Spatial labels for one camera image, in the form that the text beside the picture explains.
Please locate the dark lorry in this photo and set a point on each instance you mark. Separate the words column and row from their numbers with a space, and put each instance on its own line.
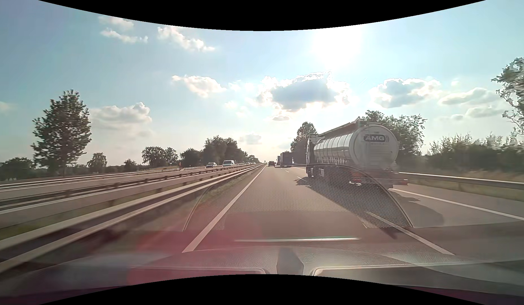
column 286, row 159

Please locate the white van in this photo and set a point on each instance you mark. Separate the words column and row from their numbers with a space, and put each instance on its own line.
column 228, row 163

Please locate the tall dark tree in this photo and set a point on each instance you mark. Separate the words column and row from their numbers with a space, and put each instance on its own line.
column 302, row 139

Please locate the row of trees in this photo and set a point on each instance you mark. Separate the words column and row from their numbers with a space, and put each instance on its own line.
column 194, row 154

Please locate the silver tanker lorry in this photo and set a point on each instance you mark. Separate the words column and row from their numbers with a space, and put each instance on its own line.
column 355, row 152

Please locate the car's own bonnet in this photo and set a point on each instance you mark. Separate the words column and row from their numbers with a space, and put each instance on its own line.
column 228, row 264

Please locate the tree behind tanker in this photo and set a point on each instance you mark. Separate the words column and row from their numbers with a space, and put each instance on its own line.
column 404, row 131

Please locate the tall leafy tree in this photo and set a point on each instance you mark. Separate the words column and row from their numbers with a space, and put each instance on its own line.
column 62, row 131

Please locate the row of bushes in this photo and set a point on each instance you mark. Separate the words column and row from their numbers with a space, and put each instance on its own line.
column 478, row 154

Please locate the tree with thin branches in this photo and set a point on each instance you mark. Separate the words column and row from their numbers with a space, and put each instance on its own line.
column 518, row 93

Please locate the metal guard rail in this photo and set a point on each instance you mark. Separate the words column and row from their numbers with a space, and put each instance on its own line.
column 97, row 199
column 465, row 181

